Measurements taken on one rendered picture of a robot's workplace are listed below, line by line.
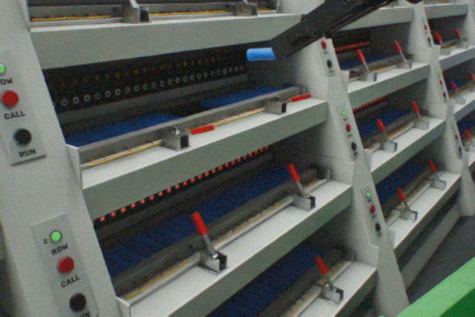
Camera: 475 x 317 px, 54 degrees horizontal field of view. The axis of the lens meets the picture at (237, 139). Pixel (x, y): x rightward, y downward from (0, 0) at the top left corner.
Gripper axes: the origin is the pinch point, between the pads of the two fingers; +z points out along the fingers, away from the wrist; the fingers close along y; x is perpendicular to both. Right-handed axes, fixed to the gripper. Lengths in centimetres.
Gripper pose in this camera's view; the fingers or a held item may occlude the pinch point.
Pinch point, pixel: (295, 38)
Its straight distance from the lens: 69.8
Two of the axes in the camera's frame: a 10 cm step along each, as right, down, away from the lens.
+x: 3.9, 9.2, -0.3
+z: -6.9, 3.1, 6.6
